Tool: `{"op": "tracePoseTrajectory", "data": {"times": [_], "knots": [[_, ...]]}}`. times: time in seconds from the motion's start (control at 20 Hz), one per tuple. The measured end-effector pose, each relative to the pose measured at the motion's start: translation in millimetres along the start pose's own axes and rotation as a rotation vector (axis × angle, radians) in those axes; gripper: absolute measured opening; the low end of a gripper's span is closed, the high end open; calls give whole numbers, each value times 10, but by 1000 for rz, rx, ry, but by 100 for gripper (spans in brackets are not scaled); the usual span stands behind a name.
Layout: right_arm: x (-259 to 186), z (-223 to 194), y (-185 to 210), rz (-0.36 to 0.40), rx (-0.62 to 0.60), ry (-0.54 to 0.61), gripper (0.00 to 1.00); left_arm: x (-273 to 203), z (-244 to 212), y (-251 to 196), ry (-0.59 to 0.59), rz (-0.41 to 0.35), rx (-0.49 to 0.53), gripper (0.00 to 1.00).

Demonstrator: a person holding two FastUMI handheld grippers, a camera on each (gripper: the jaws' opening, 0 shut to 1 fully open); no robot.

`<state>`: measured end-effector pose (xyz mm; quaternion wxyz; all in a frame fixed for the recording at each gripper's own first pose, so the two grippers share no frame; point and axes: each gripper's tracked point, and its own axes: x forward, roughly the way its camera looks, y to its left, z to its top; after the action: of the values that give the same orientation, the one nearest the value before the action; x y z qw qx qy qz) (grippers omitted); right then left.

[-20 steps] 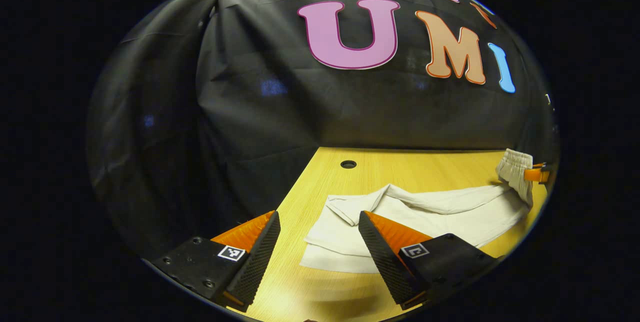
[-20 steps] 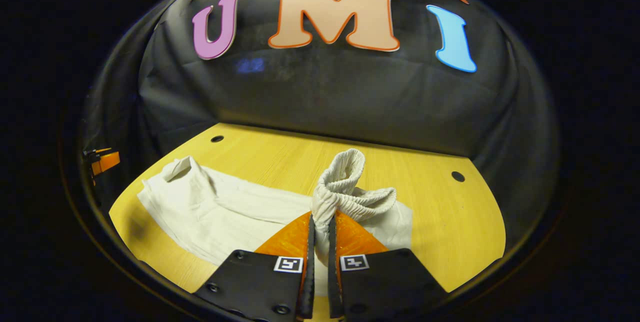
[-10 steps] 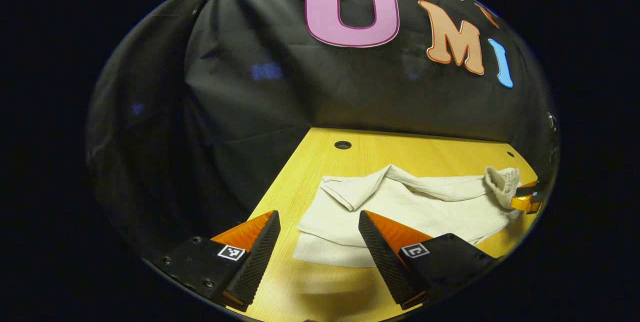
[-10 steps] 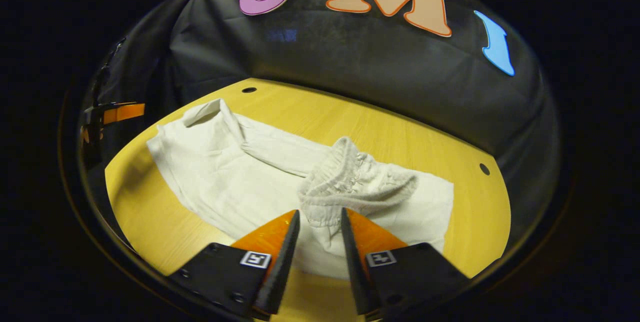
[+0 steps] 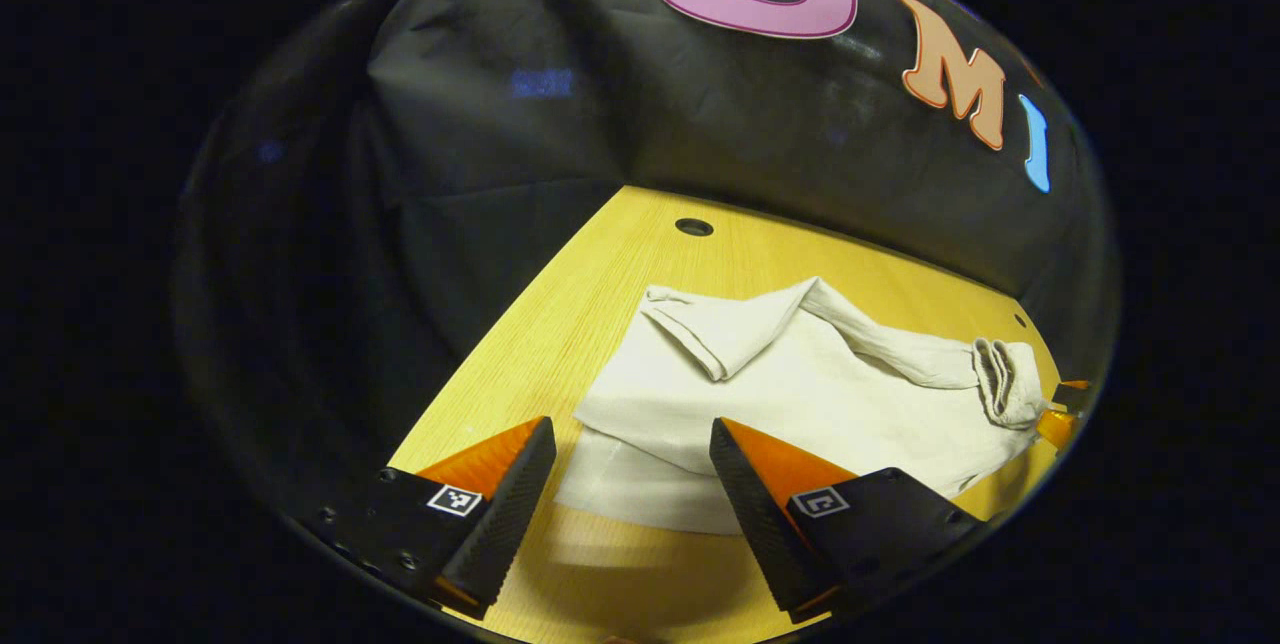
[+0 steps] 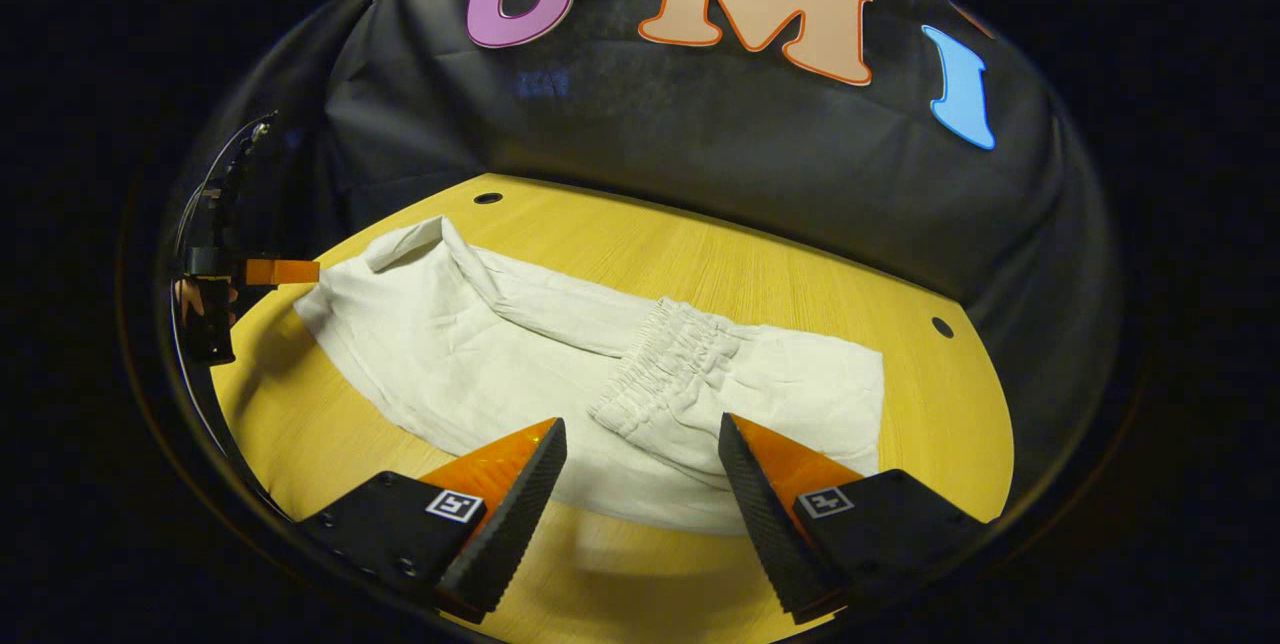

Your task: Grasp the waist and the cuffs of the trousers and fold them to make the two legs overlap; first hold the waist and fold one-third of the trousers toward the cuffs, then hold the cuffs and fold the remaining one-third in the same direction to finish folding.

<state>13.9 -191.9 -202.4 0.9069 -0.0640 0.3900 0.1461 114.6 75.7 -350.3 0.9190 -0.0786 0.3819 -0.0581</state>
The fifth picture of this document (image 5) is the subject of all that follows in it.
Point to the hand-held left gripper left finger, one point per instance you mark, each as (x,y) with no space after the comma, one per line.
(510,514)

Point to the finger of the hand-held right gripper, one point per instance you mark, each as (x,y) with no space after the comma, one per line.
(1057,428)
(1075,387)

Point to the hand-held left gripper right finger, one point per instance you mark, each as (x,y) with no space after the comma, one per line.
(765,524)

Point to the white jeans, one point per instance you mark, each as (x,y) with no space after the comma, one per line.
(800,394)

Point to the black backdrop cloth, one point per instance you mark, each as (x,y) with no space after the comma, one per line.
(500,174)

